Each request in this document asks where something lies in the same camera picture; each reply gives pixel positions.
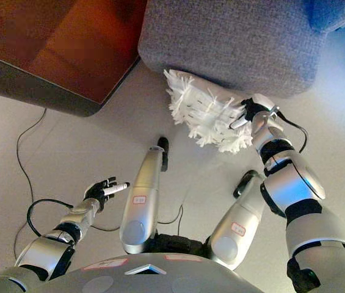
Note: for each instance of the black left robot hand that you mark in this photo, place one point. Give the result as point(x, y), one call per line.
point(97, 190)

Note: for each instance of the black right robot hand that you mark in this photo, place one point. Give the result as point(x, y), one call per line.
point(253, 110)

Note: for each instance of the white fringed throw pillow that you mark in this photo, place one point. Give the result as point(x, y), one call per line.
point(205, 116)

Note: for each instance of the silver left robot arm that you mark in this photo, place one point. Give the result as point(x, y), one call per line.
point(47, 250)

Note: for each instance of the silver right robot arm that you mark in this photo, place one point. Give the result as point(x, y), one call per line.
point(294, 186)

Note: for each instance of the silver left robot leg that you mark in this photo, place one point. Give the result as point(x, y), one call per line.
point(143, 195)

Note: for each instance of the grey fabric armchair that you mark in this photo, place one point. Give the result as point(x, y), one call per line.
point(239, 39)

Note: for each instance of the grey robot torso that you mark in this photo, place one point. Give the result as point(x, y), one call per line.
point(135, 280)

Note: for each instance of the brown wooden cabinet grey frame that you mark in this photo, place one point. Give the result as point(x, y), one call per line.
point(68, 39)

